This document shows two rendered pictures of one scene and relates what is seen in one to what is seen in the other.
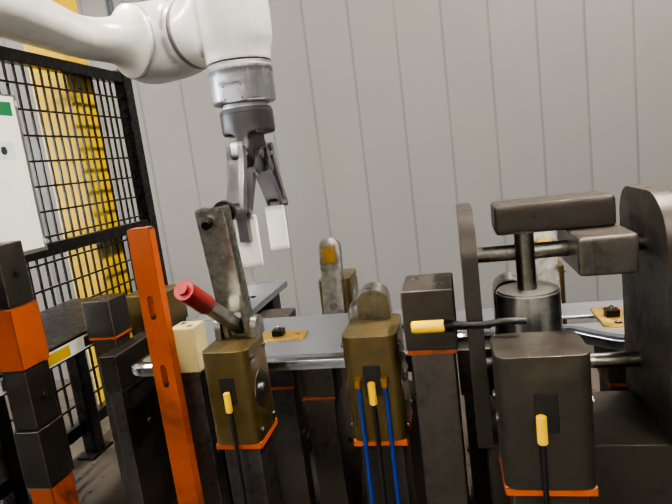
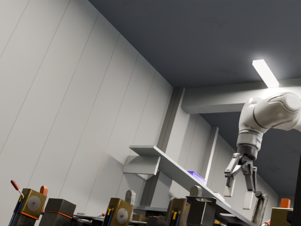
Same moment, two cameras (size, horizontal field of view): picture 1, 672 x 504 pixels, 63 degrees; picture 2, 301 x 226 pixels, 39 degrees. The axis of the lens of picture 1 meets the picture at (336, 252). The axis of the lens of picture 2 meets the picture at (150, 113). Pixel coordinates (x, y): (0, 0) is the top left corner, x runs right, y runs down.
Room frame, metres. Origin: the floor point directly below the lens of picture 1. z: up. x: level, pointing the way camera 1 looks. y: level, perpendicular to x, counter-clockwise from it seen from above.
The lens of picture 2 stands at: (2.22, 0.66, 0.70)
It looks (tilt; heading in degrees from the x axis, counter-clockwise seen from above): 24 degrees up; 217
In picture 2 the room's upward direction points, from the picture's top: 17 degrees clockwise
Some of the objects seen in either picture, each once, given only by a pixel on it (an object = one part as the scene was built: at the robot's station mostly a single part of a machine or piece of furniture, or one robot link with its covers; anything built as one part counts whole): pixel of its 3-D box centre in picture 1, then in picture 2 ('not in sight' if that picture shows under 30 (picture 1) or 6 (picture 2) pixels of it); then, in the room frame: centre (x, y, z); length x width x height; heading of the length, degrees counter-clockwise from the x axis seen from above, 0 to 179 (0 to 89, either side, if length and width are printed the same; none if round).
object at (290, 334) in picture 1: (278, 332); not in sight; (0.80, 0.10, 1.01); 0.08 x 0.04 x 0.01; 77
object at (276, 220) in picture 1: (277, 227); (229, 187); (0.86, 0.09, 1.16); 0.03 x 0.01 x 0.07; 77
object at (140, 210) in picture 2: not in sight; (158, 213); (0.32, -0.51, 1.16); 0.37 x 0.14 x 0.02; 78
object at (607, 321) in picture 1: (611, 313); not in sight; (0.70, -0.35, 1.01); 0.08 x 0.04 x 0.01; 167
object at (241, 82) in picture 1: (242, 87); (249, 142); (0.80, 0.10, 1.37); 0.09 x 0.09 x 0.06
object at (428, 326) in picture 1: (467, 324); not in sight; (0.47, -0.11, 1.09); 0.10 x 0.01 x 0.01; 78
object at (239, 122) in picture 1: (250, 140); (245, 159); (0.80, 0.10, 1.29); 0.08 x 0.07 x 0.09; 167
